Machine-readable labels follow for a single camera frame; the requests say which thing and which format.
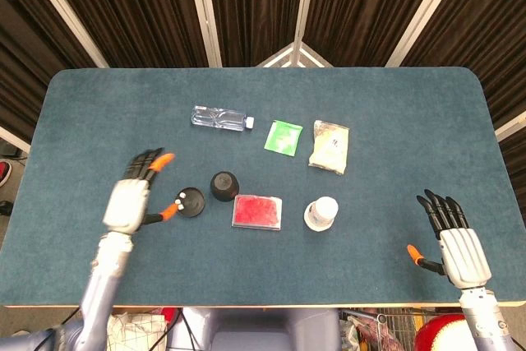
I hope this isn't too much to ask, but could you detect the green foil sachet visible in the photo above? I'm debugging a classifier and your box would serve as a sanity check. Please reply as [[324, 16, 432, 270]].
[[263, 119, 304, 158]]

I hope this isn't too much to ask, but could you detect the white checked bag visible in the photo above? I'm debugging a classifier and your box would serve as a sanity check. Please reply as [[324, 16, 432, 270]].
[[106, 312, 168, 351]]

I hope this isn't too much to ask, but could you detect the clear case with red contents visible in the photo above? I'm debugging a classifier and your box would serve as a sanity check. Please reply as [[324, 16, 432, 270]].
[[231, 194, 284, 232]]

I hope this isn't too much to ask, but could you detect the red and white shoe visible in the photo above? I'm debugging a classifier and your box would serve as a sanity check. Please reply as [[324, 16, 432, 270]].
[[0, 158, 14, 188]]

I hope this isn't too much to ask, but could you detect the black jar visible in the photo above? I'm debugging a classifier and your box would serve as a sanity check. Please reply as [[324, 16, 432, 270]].
[[210, 169, 240, 203]]

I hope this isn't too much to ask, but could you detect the dark brown pleated curtain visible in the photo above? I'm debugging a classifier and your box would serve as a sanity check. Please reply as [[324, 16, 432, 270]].
[[401, 0, 526, 131], [0, 0, 99, 143], [205, 0, 308, 67], [302, 0, 450, 67], [38, 0, 210, 68]]

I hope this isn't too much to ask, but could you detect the red and white ball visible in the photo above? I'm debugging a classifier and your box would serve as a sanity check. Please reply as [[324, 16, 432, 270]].
[[413, 313, 473, 351]]

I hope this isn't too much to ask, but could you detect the grey purple robot torso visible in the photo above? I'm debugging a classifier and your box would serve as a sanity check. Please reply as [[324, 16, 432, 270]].
[[182, 307, 343, 351]]

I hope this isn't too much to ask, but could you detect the blue felt table cover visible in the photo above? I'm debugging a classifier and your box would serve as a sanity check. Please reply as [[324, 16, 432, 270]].
[[0, 66, 526, 309]]

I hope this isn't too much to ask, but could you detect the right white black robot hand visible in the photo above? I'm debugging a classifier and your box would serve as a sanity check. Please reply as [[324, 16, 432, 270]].
[[406, 189, 493, 289]]

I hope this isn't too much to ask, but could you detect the black jar lid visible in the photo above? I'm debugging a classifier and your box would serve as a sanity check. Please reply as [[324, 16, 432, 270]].
[[177, 187, 206, 219]]

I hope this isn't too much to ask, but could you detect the white frame post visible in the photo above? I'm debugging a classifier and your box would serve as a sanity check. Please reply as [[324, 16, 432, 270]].
[[385, 0, 459, 67], [18, 0, 110, 68], [184, 0, 224, 67], [288, 0, 320, 67]]

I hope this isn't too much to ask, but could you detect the black cable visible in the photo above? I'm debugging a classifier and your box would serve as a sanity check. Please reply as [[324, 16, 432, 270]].
[[150, 308, 187, 351]]

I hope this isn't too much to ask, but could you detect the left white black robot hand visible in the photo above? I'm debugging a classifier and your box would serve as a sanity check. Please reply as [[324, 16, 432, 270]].
[[102, 147, 182, 235]]

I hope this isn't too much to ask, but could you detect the clear plastic water bottle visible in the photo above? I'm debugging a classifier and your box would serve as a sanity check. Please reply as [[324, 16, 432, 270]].
[[189, 104, 256, 132]]

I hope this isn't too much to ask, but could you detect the metal wire cart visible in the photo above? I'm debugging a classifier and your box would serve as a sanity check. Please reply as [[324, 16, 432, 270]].
[[339, 308, 464, 351]]

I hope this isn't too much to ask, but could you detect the stack of white paper cups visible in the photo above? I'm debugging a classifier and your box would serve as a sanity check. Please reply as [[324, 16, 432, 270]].
[[303, 196, 339, 232]]

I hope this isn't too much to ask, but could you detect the beige snack bag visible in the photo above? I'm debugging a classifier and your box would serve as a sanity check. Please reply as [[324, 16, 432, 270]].
[[307, 119, 351, 176]]

